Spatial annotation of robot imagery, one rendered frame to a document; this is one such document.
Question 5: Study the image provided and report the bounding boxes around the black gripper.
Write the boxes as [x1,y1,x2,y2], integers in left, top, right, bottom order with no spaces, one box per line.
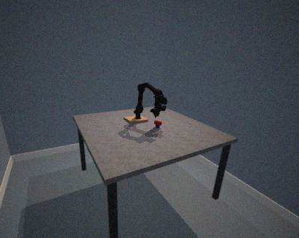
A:
[151,103,162,118]

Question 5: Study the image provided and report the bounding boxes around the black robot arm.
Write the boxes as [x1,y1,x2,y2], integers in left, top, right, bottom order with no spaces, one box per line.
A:
[134,83,168,119]

